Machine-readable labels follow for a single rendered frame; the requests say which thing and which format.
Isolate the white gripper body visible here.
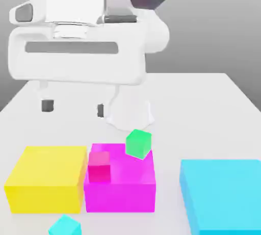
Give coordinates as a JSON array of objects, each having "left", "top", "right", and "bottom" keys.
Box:
[{"left": 7, "top": 22, "right": 147, "bottom": 86}]

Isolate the small green cube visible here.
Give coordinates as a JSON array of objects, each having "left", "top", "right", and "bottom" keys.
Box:
[{"left": 125, "top": 128, "right": 153, "bottom": 161}]

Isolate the small red cube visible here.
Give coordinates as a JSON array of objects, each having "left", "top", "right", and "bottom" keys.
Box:
[{"left": 87, "top": 150, "right": 112, "bottom": 184}]

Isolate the small cyan cube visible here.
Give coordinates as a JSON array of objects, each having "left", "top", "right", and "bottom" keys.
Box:
[{"left": 47, "top": 214, "right": 83, "bottom": 235}]

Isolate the large yellow box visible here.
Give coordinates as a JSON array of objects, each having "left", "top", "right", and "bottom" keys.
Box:
[{"left": 4, "top": 145, "right": 89, "bottom": 215}]

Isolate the large magenta box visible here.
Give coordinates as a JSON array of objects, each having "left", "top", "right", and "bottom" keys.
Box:
[{"left": 83, "top": 143, "right": 157, "bottom": 214}]

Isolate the large cyan box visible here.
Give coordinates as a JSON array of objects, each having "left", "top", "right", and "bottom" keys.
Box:
[{"left": 179, "top": 159, "right": 261, "bottom": 235}]

